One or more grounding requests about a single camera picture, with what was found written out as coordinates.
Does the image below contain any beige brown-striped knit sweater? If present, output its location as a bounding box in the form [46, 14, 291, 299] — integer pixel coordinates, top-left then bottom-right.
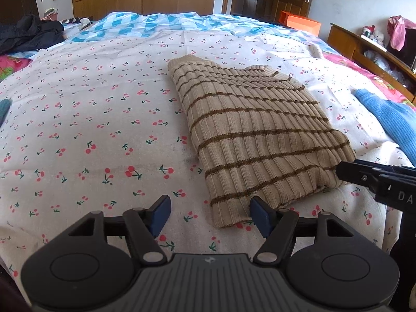
[167, 55, 358, 230]

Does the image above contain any blue white checkered quilt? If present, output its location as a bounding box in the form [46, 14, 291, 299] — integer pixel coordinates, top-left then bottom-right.
[63, 11, 335, 54]

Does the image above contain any pink cartoon-print bed sheet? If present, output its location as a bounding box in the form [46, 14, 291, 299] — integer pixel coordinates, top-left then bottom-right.
[0, 52, 416, 108]

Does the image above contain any wooden shelf unit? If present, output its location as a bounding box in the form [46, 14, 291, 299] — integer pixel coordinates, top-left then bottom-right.
[328, 23, 416, 105]

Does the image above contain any teal cloth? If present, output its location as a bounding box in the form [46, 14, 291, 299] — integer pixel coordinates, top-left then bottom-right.
[0, 99, 12, 127]

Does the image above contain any blue knit sweater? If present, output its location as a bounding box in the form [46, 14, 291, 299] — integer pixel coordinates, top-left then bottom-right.
[354, 88, 416, 166]

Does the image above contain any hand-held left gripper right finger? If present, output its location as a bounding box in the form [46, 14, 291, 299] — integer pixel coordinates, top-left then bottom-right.
[250, 196, 355, 265]

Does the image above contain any black white cloth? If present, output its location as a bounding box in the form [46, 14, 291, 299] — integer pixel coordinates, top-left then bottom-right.
[62, 17, 94, 27]

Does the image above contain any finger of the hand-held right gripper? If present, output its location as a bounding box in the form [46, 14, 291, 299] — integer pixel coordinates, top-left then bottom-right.
[336, 160, 416, 188]
[369, 175, 407, 202]

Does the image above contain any dark blue jacket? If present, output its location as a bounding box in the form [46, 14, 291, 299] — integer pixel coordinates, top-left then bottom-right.
[0, 15, 65, 56]

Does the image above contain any pink cloth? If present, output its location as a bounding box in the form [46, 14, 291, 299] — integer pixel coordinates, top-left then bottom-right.
[388, 16, 416, 51]

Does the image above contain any white cherry-print bed sheet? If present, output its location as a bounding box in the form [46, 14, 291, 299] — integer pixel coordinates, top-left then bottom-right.
[0, 28, 412, 296]

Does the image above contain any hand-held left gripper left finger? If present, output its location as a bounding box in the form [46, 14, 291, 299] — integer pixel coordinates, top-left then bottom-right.
[67, 195, 172, 265]

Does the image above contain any dark brown headboard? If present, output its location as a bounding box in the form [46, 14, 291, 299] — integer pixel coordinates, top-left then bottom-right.
[0, 0, 41, 27]

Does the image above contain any orange box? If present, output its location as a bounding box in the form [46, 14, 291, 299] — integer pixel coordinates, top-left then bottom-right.
[279, 10, 322, 36]

